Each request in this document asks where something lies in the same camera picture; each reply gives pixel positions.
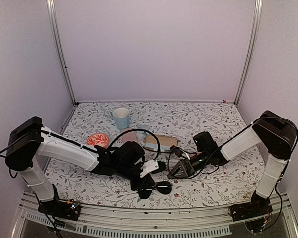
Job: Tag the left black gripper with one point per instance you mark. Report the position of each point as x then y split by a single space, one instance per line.
148 181

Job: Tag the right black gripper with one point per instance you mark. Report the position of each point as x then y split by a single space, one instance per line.
182 164

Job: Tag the black frame glasses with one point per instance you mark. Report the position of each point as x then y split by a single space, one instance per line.
163 187

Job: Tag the brown plaid glasses case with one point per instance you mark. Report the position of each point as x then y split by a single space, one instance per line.
163 139

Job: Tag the light blue cleaning cloth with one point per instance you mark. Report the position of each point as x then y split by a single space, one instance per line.
154 147

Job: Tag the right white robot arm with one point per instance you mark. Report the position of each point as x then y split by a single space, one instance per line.
277 134

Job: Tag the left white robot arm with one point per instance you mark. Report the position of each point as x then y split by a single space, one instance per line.
32 140

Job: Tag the pink translucent sunglasses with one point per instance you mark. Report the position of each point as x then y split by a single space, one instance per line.
191 155

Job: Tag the pink glasses case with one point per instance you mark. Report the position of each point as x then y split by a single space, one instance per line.
130 137

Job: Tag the small blue cloth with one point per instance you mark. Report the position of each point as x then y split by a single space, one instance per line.
143 129

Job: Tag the red patterned bowl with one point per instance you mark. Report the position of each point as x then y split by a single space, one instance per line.
99 139

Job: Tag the light blue mug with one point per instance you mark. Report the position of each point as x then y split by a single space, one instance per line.
121 118

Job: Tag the front aluminium rail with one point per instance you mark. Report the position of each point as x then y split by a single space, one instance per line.
112 222

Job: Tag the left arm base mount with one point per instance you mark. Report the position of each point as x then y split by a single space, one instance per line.
61 209

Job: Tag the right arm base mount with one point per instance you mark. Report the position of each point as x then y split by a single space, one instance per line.
257 206

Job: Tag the left aluminium frame post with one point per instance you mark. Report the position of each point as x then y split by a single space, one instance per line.
60 54

